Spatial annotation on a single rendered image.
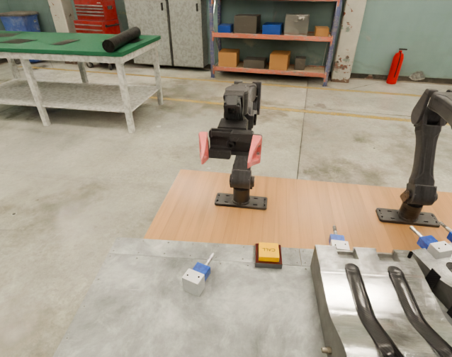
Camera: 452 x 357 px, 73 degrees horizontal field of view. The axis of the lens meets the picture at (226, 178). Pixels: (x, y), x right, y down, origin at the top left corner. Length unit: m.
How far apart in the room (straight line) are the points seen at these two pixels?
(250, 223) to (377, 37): 5.30
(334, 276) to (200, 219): 0.49
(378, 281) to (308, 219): 0.36
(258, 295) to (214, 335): 0.16
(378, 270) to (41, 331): 1.65
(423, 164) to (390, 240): 0.27
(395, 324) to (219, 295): 0.42
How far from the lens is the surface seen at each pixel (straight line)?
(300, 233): 1.08
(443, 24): 6.31
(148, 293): 0.91
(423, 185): 1.17
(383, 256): 0.99
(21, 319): 2.09
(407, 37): 6.20
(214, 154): 0.71
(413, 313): 0.88
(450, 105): 1.07
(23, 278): 2.29
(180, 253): 0.99
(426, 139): 1.18
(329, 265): 0.87
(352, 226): 1.16
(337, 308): 0.81
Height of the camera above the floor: 1.52
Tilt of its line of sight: 33 degrees down
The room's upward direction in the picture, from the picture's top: straight up
